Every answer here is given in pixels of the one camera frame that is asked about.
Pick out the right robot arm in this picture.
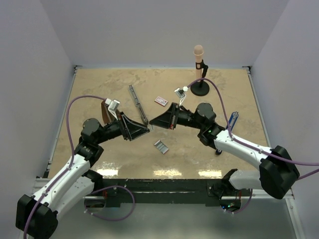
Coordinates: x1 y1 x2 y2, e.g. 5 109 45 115
150 103 300 199

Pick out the blue stapler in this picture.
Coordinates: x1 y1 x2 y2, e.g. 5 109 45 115
226 112 239 131

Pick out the grey stapler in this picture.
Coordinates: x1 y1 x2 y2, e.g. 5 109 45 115
129 85 149 125

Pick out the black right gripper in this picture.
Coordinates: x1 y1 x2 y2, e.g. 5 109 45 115
150 103 204 129

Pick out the red white staple box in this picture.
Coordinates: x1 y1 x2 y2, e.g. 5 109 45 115
155 97 168 107

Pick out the purple cable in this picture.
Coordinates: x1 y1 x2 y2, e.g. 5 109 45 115
23 96 108 239
186 77 319 180

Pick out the beige microphone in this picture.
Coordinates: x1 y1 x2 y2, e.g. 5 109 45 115
193 45 204 79

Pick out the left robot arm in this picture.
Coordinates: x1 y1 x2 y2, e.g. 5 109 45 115
15 113 150 239

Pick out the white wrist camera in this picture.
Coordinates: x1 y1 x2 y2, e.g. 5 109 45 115
104 98 120 121
174 86 188 106

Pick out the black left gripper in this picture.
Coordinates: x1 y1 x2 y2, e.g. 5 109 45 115
96 112 150 144

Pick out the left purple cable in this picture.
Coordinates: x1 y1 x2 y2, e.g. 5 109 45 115
23 96 108 239

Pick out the brown wooden metronome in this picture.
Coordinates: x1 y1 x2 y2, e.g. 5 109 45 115
101 101 111 124

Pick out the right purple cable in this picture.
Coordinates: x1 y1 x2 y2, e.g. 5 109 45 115
186 77 319 180

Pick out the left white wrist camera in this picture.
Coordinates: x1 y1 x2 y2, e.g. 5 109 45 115
104 98 120 121

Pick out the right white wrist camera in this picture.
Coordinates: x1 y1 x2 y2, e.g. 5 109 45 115
174 86 188 106

